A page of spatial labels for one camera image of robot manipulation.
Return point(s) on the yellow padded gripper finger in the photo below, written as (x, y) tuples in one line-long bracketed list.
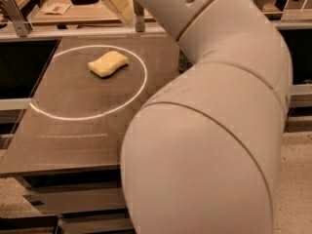
[(122, 9)]

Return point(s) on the yellow sponge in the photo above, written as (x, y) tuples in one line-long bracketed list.
[(108, 64)]

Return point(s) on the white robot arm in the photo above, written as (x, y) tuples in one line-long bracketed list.
[(202, 155)]

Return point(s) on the green soda can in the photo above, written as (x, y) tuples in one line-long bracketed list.
[(183, 62)]

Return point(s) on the black cloth bundle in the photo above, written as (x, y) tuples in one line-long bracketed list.
[(83, 2)]

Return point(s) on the paper sheet on desk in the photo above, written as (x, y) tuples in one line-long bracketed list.
[(56, 9)]

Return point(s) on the grey drawer cabinet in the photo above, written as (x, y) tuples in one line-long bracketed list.
[(85, 203)]

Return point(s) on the middle metal bracket post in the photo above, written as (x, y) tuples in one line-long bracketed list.
[(139, 12)]

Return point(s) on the left metal bracket post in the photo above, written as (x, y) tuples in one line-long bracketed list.
[(11, 11)]

